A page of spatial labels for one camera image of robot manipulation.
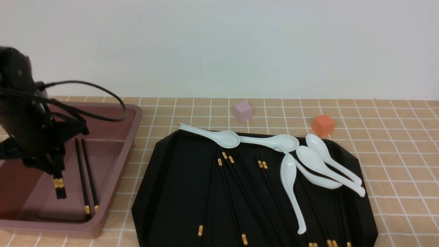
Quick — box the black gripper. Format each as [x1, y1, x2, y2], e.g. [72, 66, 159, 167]
[1, 117, 90, 174]

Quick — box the black chopstick on tray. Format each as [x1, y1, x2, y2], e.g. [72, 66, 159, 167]
[226, 152, 289, 247]
[197, 144, 216, 240]
[257, 156, 308, 247]
[218, 149, 249, 247]
[260, 158, 315, 247]
[335, 197, 352, 247]

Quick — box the white ceramic spoon rightmost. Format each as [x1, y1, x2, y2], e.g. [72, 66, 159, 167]
[305, 133, 363, 186]

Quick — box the black tray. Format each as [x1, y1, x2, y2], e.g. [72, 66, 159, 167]
[132, 131, 378, 247]

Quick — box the pink plastic bin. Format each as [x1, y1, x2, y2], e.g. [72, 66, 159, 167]
[0, 104, 143, 239]

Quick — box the black chopstick in bin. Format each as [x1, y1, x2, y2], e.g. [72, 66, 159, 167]
[81, 139, 99, 212]
[75, 139, 91, 220]

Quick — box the white ceramic spoon underneath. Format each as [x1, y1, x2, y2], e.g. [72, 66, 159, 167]
[274, 147, 342, 189]

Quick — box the white ceramic spoon leftmost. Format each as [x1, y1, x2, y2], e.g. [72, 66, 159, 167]
[178, 123, 240, 149]

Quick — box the white ceramic spoon right middle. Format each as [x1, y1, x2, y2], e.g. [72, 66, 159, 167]
[296, 145, 366, 197]

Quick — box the black cable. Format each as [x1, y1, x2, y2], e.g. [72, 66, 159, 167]
[0, 80, 128, 122]

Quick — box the pink cube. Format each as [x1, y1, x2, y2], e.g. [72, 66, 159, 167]
[233, 101, 253, 122]

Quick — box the white ceramic spoon vertical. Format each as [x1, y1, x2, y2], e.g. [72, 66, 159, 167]
[280, 152, 306, 235]

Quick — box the orange cube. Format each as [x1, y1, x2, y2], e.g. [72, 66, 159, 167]
[311, 114, 336, 137]

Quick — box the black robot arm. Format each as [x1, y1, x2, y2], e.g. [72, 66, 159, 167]
[1, 46, 89, 178]

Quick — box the white ceramic spoon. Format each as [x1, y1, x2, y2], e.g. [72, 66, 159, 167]
[296, 145, 366, 197]
[305, 133, 363, 186]
[178, 123, 240, 149]
[239, 134, 300, 153]

